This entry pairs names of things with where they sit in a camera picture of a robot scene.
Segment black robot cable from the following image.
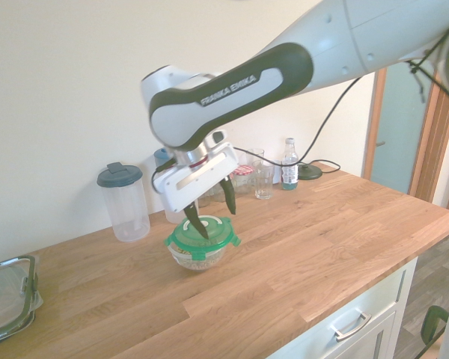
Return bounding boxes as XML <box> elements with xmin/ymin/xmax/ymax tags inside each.
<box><xmin>233</xmin><ymin>10</ymin><xmax>449</xmax><ymax>166</ymax></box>

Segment plain clear drinking glass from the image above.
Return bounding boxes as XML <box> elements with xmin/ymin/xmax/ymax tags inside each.
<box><xmin>245</xmin><ymin>148</ymin><xmax>266</xmax><ymax>177</ymax></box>

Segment white kitchen cabinet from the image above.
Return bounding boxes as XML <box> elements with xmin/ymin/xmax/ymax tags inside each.
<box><xmin>268</xmin><ymin>257</ymin><xmax>420</xmax><ymax>359</ymax></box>

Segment clear canister with dark lid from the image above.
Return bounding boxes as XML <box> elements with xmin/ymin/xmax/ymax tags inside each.
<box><xmin>96</xmin><ymin>162</ymin><xmax>151</xmax><ymax>244</ymax></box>

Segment black lamp cable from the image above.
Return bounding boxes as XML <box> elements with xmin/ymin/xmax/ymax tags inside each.
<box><xmin>308</xmin><ymin>159</ymin><xmax>342</xmax><ymax>174</ymax></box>

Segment frosted white plastic bowl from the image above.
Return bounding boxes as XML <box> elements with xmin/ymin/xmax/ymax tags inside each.
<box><xmin>168</xmin><ymin>239</ymin><xmax>230</xmax><ymax>275</ymax></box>

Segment clear plastic water bottle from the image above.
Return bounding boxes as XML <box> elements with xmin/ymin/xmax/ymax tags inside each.
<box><xmin>281</xmin><ymin>137</ymin><xmax>300</xmax><ymax>192</ymax></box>

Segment faceted clear drinking glass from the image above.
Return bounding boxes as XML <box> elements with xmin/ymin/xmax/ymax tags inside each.
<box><xmin>251</xmin><ymin>159</ymin><xmax>277</xmax><ymax>201</ymax></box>

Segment frosted glass door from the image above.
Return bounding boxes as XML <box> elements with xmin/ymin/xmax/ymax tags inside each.
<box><xmin>370</xmin><ymin>59</ymin><xmax>442</xmax><ymax>196</ymax></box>

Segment cereal rings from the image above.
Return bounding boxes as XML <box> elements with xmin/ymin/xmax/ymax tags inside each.
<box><xmin>173</xmin><ymin>245</ymin><xmax>226</xmax><ymax>272</ymax></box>

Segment rectangular glass container green lid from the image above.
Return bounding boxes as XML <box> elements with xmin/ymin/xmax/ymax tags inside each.
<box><xmin>0</xmin><ymin>254</ymin><xmax>43</xmax><ymax>349</ymax></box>

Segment green curved tube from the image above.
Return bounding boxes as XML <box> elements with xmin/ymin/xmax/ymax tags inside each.
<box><xmin>420</xmin><ymin>304</ymin><xmax>449</xmax><ymax>349</ymax></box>

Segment large jar red checkered lid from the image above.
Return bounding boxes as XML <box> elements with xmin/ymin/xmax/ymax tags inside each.
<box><xmin>230</xmin><ymin>166</ymin><xmax>257</xmax><ymax>195</ymax></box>

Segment silver drawer handle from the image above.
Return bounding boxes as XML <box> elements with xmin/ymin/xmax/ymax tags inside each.
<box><xmin>329</xmin><ymin>311</ymin><xmax>373</xmax><ymax>343</ymax></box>

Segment green round container lid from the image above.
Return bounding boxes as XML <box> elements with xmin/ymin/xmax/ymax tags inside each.
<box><xmin>163</xmin><ymin>214</ymin><xmax>242</xmax><ymax>262</ymax></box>

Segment wooden door frame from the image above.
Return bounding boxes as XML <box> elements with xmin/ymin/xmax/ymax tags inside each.
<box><xmin>360</xmin><ymin>68</ymin><xmax>449</xmax><ymax>211</ymax></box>

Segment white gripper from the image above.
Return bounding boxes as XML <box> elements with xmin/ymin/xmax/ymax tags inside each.
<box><xmin>151</xmin><ymin>141</ymin><xmax>240</xmax><ymax>241</ymax></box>

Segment clear pitcher with blue lid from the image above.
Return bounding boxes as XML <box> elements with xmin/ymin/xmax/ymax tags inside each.
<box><xmin>153</xmin><ymin>147</ymin><xmax>201</xmax><ymax>225</ymax></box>

